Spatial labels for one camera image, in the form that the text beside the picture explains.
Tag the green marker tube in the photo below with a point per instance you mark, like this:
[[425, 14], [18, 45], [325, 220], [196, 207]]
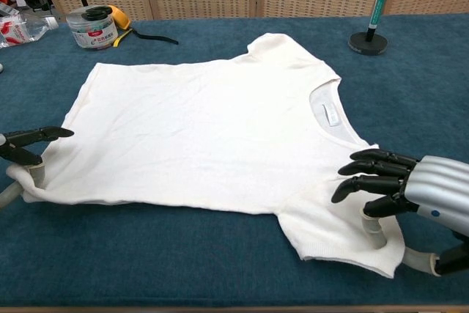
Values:
[[379, 5]]

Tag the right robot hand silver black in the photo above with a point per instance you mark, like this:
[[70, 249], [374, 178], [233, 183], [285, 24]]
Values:
[[436, 184]]

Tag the white t-shirt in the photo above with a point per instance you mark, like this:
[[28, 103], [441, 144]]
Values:
[[205, 133]]

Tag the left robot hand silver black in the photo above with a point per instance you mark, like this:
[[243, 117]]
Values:
[[33, 134]]

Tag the black round stand base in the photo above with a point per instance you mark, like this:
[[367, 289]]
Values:
[[368, 47]]

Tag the clear round plastic jar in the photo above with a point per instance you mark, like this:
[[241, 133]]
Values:
[[93, 34]]

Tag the dark blue table mat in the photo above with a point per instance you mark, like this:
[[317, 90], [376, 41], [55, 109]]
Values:
[[220, 254]]

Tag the clear plastic water bottle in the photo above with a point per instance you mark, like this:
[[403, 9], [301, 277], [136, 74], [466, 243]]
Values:
[[25, 31]]

